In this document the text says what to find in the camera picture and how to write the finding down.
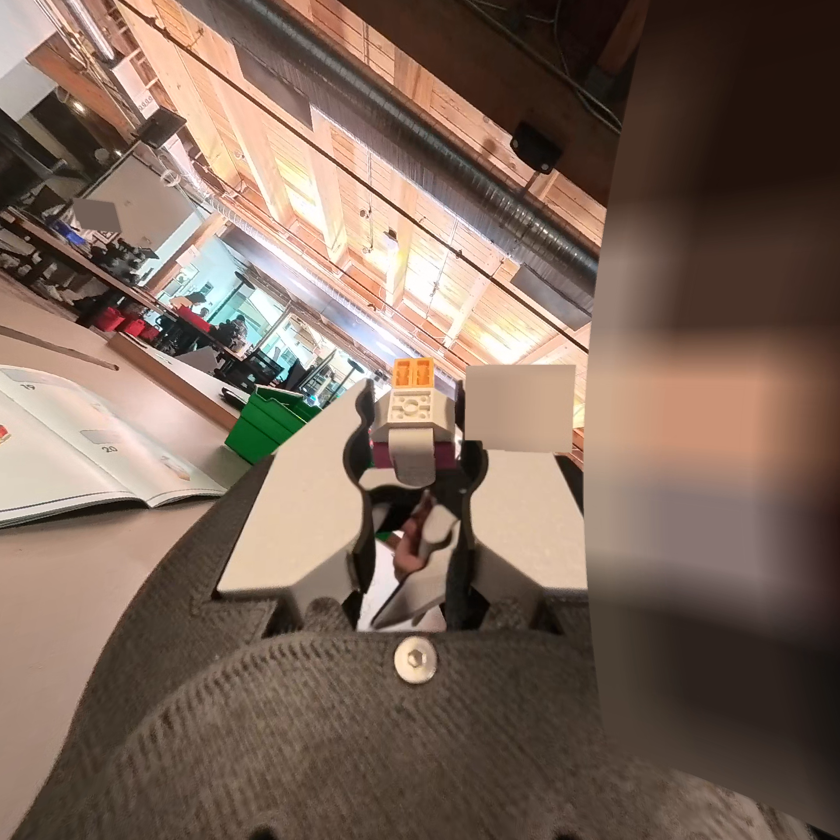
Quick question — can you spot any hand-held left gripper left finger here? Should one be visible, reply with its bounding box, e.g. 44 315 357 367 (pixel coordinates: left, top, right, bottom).
215 379 376 608

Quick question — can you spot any dark spiral ventilation duct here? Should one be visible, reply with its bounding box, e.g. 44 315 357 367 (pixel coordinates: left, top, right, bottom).
197 0 601 312

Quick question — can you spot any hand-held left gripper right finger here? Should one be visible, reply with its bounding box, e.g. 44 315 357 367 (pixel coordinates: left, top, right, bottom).
453 449 588 601

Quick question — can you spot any black ceiling box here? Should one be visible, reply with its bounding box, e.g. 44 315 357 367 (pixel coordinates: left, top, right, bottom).
511 121 564 175

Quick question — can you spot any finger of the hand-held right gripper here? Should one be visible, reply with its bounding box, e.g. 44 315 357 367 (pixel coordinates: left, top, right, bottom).
375 570 448 626
416 505 462 565

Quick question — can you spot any white and orange lego assembly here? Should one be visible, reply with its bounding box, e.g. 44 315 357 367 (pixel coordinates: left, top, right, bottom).
369 357 460 488

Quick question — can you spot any green plastic bin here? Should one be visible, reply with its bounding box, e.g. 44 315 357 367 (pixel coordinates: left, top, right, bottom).
225 386 322 467

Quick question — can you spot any black wall monitor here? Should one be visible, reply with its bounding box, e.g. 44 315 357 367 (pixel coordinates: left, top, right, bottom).
131 108 188 148

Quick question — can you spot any lego instruction booklet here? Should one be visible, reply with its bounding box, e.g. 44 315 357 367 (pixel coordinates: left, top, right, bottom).
0 366 227 529

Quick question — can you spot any long wooden background table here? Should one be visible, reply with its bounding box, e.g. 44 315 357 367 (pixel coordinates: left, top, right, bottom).
0 210 165 316

